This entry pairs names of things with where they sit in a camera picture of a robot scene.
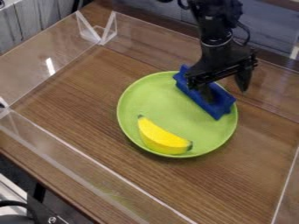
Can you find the yellow toy banana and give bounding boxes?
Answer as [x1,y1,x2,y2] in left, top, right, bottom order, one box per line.
[137,115,192,155]

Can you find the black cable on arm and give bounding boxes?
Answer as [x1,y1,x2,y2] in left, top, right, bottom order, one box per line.
[232,20,252,47]

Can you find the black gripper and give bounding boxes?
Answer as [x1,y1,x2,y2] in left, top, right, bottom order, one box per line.
[184,41,258,104]

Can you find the clear acrylic enclosure wall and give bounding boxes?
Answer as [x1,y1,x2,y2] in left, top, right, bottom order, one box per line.
[0,5,299,224]

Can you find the black cable lower left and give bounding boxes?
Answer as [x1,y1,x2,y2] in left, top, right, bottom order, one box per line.
[0,199,36,224]

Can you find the clear acrylic corner bracket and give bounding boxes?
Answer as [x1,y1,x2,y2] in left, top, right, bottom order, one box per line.
[75,11,117,46]

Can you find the black device with screw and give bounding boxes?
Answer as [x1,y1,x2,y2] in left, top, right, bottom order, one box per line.
[27,200,75,224]

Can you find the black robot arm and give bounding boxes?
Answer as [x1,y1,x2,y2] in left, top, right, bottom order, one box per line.
[178,0,258,103]

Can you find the blue plastic block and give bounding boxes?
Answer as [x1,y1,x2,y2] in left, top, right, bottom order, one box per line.
[172,65,236,120]

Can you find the green plate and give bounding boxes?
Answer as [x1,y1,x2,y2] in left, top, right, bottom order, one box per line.
[116,71,239,158]

